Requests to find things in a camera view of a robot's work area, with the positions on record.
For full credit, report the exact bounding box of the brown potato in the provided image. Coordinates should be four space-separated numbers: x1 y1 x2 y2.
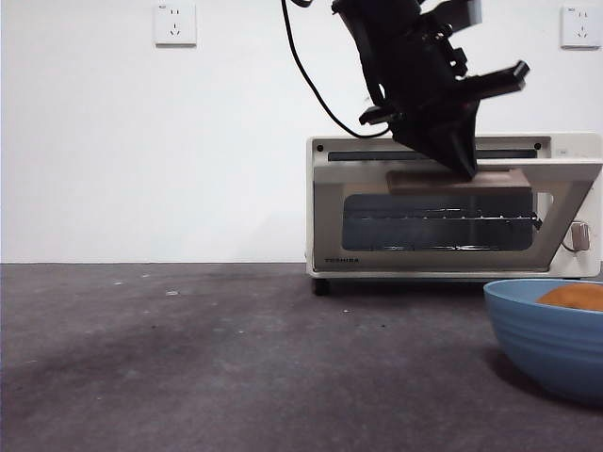
536 282 603 312

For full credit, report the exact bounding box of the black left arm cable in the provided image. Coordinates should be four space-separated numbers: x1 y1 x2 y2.
281 0 395 139

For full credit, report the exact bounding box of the white wall socket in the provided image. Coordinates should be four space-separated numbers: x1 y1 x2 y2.
154 2 198 48
559 4 603 50

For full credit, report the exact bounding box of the beige oven knob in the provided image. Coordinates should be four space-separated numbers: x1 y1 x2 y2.
560 220 591 253

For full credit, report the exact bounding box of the cream Toshiba toaster oven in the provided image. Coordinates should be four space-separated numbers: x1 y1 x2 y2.
305 133 603 297

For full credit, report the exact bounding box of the wire oven rack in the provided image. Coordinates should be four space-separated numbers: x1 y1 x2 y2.
346 210 542 250

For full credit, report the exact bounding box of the blue ribbed bowl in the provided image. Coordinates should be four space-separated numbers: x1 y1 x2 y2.
483 278 603 409

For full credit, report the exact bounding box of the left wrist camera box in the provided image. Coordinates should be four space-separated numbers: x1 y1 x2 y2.
440 0 484 28

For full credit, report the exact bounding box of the glass oven door with handle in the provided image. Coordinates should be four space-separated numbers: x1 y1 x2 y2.
311 158 603 274

